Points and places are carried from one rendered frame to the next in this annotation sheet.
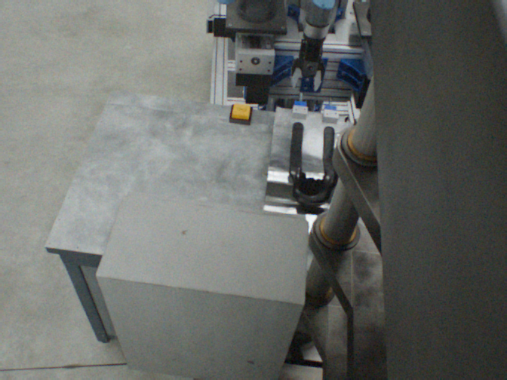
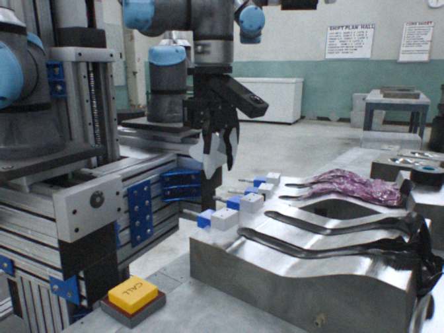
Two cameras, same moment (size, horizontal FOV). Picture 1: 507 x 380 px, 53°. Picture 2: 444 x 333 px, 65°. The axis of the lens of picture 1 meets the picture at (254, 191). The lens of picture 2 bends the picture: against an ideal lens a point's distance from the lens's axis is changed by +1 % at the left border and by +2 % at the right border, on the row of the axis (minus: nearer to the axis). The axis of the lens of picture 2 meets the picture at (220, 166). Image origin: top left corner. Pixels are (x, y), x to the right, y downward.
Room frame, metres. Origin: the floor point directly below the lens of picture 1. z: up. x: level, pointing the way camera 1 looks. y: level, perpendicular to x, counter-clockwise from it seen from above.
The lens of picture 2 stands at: (0.95, 0.41, 1.21)
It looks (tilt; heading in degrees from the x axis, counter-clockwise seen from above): 16 degrees down; 306
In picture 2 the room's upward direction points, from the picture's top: straight up
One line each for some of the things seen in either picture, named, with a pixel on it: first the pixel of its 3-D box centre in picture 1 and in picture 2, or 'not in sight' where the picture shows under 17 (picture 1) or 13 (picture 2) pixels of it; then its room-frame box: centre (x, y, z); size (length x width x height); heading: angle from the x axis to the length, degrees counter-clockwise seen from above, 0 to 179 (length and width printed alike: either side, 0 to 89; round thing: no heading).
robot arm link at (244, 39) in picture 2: not in sight; (250, 26); (1.59, -0.65, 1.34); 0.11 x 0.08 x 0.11; 123
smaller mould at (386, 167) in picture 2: not in sight; (404, 170); (1.11, -0.97, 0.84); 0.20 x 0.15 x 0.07; 179
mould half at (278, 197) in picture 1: (308, 169); (338, 259); (1.10, -0.17, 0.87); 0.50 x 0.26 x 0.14; 179
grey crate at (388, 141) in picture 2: not in sight; (388, 144); (1.65, -3.92, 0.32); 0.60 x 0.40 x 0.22; 15
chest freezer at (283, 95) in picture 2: not in sight; (264, 100); (4.68, -6.48, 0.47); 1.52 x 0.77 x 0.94; 10
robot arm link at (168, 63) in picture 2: not in sight; (168, 67); (1.76, -0.42, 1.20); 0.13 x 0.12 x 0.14; 123
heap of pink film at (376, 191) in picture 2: not in sight; (349, 184); (1.18, -0.52, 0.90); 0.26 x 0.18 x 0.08; 16
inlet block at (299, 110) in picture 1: (299, 105); (207, 219); (1.37, -0.12, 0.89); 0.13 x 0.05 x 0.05; 179
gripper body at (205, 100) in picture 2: (311, 47); (210, 98); (1.36, -0.12, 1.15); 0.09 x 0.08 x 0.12; 179
